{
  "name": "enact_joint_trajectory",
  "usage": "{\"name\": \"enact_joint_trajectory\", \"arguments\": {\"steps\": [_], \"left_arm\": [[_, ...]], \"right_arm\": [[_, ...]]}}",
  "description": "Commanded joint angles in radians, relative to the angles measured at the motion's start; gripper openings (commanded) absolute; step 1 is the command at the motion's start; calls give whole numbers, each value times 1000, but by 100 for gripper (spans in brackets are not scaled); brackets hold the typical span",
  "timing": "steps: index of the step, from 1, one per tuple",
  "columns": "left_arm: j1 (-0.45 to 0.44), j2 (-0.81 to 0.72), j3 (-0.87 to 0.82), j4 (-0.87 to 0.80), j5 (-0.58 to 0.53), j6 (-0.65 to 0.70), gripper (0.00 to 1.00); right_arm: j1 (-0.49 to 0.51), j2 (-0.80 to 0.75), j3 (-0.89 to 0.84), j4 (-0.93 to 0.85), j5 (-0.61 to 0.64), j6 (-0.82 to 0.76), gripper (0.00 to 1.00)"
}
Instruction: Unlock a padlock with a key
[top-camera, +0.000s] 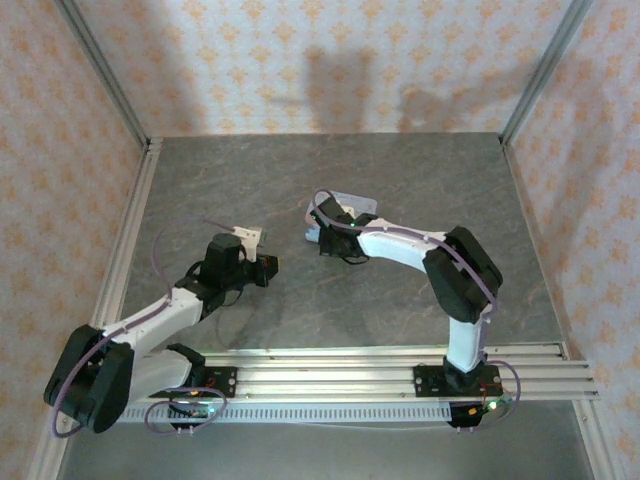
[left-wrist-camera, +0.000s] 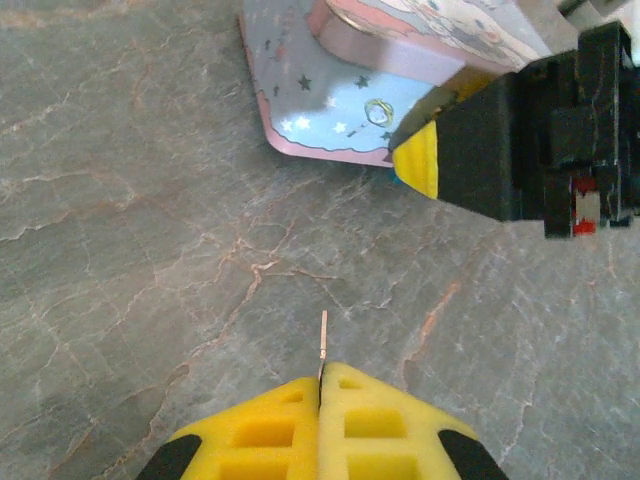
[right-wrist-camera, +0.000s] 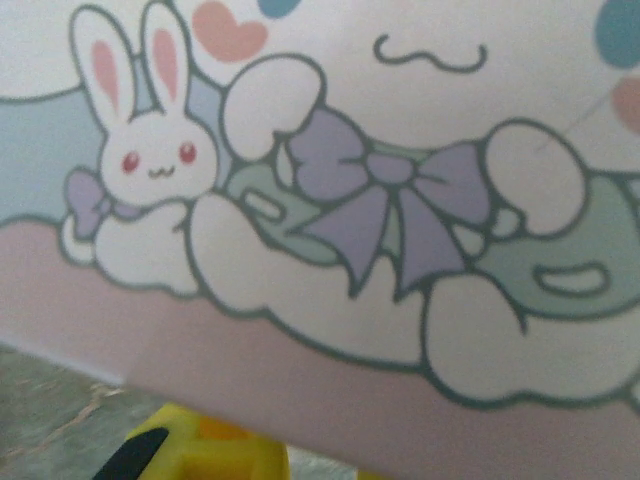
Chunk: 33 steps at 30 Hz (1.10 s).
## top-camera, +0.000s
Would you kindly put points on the aluminium side rail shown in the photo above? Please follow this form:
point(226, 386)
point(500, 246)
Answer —
point(142, 200)

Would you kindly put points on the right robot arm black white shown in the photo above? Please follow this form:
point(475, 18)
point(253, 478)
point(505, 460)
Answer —
point(400, 245)

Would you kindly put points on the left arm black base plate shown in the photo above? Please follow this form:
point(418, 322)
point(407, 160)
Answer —
point(225, 382)

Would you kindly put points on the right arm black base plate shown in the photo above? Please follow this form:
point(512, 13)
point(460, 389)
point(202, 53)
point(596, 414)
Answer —
point(427, 380)

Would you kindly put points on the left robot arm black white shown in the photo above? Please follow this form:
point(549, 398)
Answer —
point(150, 320)

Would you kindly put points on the aluminium frame post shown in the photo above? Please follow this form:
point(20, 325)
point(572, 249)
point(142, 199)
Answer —
point(107, 80)
point(545, 70)

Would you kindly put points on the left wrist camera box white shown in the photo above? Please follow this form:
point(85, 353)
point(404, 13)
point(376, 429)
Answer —
point(251, 237)

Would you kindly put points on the aluminium mounting rail beam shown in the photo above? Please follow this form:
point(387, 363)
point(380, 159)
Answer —
point(325, 380)

